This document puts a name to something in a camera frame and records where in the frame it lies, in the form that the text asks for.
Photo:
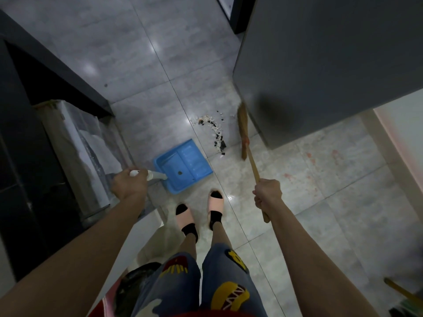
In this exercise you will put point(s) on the person's right hand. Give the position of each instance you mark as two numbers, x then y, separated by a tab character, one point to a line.
268	194

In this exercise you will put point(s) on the person's left hand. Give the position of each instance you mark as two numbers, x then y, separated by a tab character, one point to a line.
129	186

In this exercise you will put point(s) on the blue plastic dustpan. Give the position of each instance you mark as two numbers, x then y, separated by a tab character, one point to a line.
188	161

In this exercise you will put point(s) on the pile of swept debris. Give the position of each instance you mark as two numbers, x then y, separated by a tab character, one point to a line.
208	119

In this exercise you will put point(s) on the person's left forearm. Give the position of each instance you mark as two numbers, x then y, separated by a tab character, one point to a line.
66	260

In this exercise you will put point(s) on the person's right forearm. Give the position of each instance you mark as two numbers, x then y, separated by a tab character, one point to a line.
314	267

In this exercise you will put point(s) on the person's right pink slipper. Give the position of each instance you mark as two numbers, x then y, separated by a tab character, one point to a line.
215	204

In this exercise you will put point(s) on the person's pink slipper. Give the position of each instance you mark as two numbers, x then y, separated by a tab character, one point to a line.
184	219
215	204

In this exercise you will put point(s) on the person's right black sock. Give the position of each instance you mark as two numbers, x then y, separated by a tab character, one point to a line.
215	218

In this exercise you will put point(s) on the person's black sock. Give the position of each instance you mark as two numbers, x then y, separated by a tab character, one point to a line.
190	231
215	218

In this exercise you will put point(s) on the person's right leg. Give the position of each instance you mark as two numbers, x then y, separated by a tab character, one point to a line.
221	236

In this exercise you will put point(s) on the person's leg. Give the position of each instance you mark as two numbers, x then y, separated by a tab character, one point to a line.
189	247
221	236

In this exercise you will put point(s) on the person's left pink slipper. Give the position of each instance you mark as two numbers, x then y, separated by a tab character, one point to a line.
184	219

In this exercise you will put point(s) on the person's left black sock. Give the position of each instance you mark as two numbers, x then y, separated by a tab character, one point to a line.
190	231

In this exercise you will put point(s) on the person's left leg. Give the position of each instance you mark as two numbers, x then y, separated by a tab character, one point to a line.
189	247

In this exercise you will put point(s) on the black trash bin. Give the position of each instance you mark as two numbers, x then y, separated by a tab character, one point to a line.
132	287

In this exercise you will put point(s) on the plastic wrapped cardboard box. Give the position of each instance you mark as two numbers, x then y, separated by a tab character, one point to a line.
76	155

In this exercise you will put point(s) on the patched blue jeans shorts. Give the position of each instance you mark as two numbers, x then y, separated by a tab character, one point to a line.
218	270

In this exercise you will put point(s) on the grey refrigerator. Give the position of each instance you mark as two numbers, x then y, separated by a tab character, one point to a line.
330	62

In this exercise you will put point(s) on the red chair gold frame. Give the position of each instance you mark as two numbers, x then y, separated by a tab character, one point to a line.
403	292

